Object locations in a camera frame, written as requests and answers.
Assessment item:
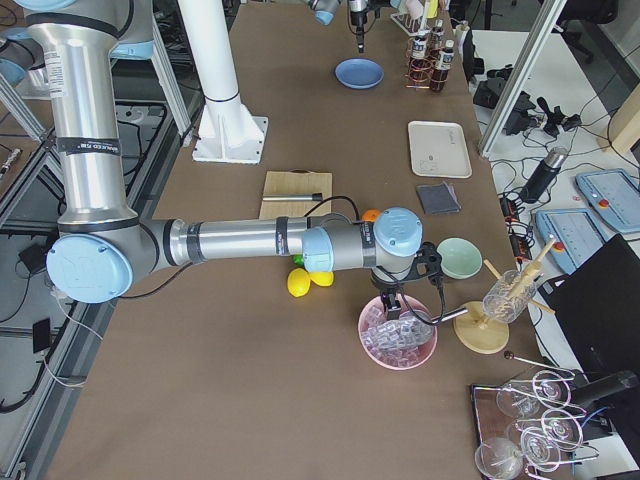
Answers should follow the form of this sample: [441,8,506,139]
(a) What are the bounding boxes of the blue teach pendant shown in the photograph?
[575,169,639,234]
[535,208,610,274]

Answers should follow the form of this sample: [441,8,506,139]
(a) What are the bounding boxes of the tea bottle three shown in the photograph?
[429,40,455,92]

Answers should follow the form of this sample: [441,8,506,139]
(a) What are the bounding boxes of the aluminium frame post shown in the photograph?
[478,0,567,157]

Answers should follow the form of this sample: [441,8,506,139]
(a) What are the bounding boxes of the whole yellow lemon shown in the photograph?
[309,272,334,287]
[287,268,311,298]

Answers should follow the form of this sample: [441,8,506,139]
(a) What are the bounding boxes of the wine glass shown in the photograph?
[474,437,523,479]
[496,382,541,418]

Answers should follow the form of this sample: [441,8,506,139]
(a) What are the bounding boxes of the pink cup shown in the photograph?
[405,0,425,20]

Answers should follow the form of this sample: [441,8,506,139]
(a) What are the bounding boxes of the blue round plate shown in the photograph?
[334,58,384,90]

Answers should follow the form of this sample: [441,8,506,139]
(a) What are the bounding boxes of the yellow cup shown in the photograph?
[426,0,439,18]

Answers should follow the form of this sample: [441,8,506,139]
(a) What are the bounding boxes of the grey folded cloth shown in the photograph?
[416,182,461,215]

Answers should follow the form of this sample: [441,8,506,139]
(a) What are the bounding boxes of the tea bottle one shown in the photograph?
[407,28,431,88]

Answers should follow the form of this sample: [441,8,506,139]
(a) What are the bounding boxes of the steel ice scoop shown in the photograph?
[394,305,470,346]

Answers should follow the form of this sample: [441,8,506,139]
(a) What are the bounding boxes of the green bowl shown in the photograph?
[437,237,483,280]

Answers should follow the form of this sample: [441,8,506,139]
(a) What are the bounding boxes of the copper wire bottle rack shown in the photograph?
[405,29,452,92]

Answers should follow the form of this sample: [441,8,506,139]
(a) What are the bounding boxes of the clear glass mug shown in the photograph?
[482,270,536,324]

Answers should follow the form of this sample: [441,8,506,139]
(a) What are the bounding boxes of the tea bottle two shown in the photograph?
[429,19,444,64]

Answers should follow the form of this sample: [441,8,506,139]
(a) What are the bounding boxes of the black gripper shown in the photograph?
[371,242,444,320]
[347,0,390,53]

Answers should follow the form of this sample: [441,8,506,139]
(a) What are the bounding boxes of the wooden cup tree stand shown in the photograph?
[453,236,556,354]

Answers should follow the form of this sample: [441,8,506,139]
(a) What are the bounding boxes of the orange fruit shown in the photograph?
[361,209,381,222]

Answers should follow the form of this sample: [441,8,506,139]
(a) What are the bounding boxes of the pink bowl with ice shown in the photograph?
[358,296,438,370]

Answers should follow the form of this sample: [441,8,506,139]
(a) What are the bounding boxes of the cream rabbit tray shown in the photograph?
[408,120,472,179]

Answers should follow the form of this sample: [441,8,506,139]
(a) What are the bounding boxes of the wooden cutting board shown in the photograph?
[259,171,333,220]

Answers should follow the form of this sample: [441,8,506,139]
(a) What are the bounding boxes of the black thermos bottle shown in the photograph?
[519,147,569,204]

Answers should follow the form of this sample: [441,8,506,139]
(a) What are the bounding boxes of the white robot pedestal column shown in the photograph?
[180,1,268,165]

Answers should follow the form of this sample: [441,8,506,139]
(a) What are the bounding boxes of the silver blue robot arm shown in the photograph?
[23,1,443,318]
[303,0,399,54]

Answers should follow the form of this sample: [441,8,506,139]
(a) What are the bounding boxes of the steel muddler with black tip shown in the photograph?
[262,192,323,202]

